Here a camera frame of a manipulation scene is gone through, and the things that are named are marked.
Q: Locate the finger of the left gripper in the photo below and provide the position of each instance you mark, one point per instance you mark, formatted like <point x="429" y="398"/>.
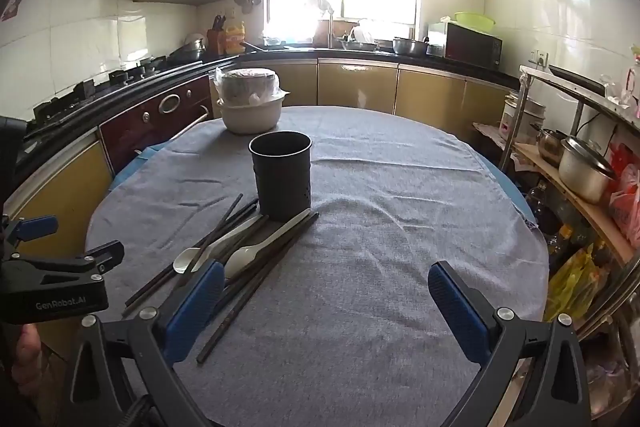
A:
<point x="26" y="230"/>
<point x="100" y="260"/>

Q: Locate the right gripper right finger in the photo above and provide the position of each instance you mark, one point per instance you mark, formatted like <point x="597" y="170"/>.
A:
<point x="555" y="390"/>

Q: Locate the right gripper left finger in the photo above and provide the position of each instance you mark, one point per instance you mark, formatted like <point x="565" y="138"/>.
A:
<point x="122" y="373"/>

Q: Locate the white plastic spoon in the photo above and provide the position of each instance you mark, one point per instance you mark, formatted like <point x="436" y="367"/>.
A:
<point x="183" y="259"/>
<point x="246" y="254"/>

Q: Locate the black chopstick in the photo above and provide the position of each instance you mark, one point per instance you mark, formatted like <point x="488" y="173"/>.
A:
<point x="249" y="289"/>
<point x="232" y="287"/>
<point x="167" y="273"/>
<point x="185" y="276"/>

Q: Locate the person's left hand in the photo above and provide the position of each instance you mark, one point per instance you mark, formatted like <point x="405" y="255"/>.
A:
<point x="27" y="367"/>

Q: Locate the gas stove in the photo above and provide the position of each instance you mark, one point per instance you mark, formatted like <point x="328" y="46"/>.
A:
<point x="88" y="91"/>

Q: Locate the black perforated utensil holder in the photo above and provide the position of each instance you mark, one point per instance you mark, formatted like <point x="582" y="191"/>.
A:
<point x="281" y="163"/>

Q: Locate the white stacked bowls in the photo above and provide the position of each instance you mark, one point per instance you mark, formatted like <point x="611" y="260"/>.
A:
<point x="250" y="99"/>

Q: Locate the steel cooking pot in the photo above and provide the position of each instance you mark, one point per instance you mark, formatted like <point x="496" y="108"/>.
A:
<point x="584" y="171"/>

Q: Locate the grey table cloth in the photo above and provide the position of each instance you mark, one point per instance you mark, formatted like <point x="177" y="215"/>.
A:
<point x="344" y="332"/>

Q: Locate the steel kettle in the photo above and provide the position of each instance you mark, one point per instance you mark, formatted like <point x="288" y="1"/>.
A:
<point x="549" y="144"/>

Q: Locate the metal storage rack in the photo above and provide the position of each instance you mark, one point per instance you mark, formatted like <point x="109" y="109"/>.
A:
<point x="627" y="283"/>

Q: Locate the knife block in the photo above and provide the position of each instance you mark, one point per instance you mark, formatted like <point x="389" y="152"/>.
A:
<point x="216" y="37"/>

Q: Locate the white rice cooker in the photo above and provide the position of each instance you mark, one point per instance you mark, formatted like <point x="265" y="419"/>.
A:
<point x="532" y="118"/>

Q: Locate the sink faucet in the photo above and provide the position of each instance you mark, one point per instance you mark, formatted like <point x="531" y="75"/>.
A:
<point x="326" y="8"/>

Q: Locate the black microwave oven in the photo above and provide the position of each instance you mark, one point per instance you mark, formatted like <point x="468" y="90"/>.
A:
<point x="458" y="43"/>

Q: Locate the steel bowl on counter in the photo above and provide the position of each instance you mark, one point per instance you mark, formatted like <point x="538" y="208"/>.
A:
<point x="410" y="47"/>

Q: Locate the green plastic basin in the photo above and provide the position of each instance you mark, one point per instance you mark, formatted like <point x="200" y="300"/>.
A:
<point x="475" y="21"/>

